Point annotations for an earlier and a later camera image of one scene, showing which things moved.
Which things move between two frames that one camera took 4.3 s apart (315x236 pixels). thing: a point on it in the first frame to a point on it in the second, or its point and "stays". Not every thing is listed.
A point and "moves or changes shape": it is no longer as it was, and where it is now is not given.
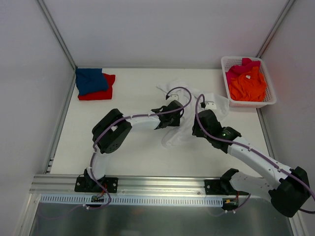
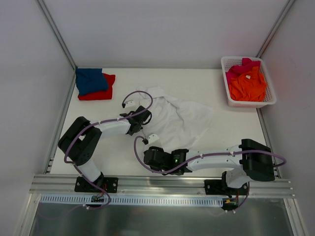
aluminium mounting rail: (54, 184) stays
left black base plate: (88, 184) stays
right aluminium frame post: (276, 27) stays
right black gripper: (205, 118) to (149, 155)
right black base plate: (220, 187) stays
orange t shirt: (250, 86) stays
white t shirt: (180, 136) moves or changes shape
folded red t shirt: (100, 95) stays
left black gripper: (173, 108) to (143, 116)
